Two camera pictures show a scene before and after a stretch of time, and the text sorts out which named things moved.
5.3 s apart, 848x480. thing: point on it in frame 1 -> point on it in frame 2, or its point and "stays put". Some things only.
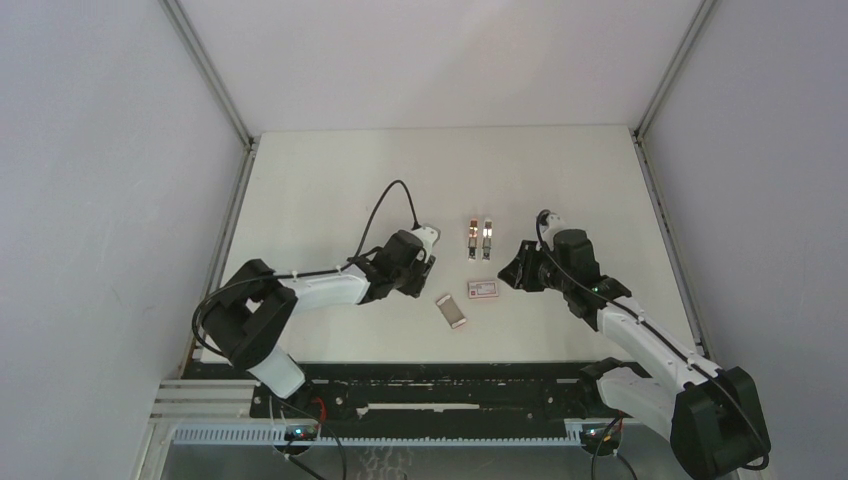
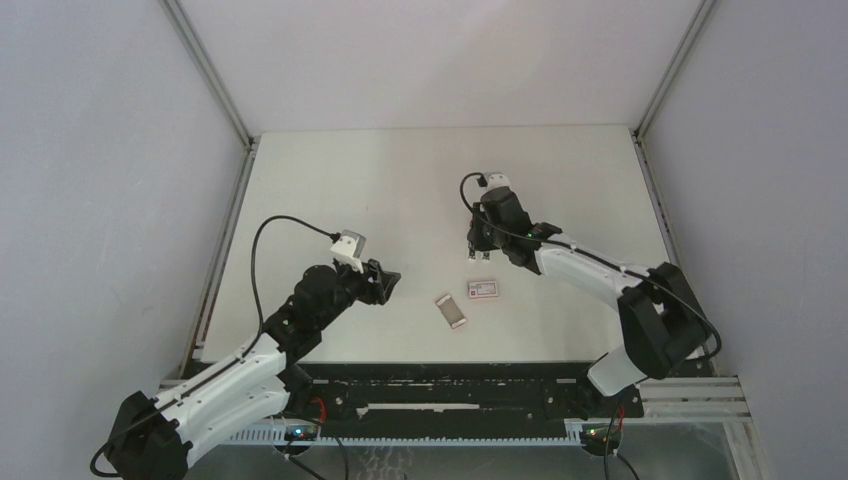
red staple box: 483,289 stays put
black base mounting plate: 429,397 stays put
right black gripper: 519,273 -> 478,243
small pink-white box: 451,311 stays put
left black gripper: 422,269 -> 376,291
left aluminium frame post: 233,202 stays put
